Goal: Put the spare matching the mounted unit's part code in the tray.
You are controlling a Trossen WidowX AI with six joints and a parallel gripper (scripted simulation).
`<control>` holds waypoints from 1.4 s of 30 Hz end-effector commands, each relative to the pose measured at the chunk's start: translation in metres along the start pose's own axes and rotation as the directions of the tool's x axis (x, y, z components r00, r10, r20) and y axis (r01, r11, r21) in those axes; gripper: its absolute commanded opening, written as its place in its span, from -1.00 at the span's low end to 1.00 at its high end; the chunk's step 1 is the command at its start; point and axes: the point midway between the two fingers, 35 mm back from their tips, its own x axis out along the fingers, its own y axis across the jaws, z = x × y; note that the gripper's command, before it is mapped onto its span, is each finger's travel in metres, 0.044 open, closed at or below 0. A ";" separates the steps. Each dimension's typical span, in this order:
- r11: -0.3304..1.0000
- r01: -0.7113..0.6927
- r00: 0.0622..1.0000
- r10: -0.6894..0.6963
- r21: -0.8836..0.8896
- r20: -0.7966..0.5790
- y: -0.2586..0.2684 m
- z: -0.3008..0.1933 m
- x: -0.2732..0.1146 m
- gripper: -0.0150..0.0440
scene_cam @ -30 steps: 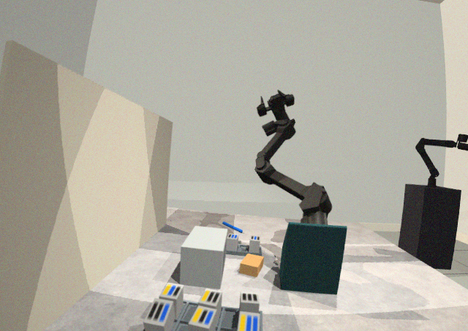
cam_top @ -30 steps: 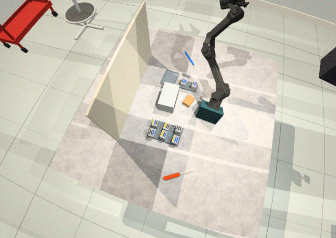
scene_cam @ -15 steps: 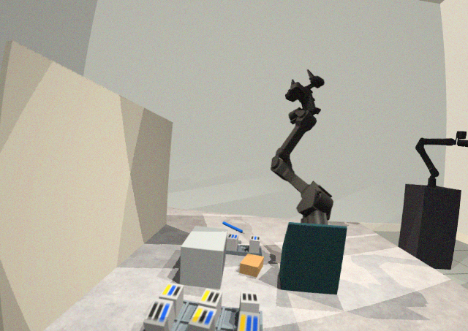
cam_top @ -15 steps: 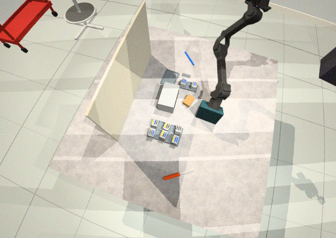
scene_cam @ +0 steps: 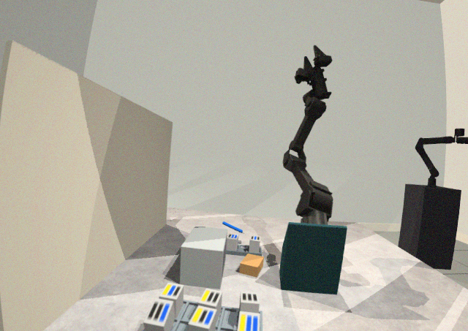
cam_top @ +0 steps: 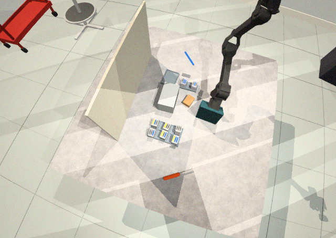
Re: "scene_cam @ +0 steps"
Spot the orange box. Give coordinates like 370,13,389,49
240,254,264,278

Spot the large beige flat panel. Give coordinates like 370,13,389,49
0,40,173,331

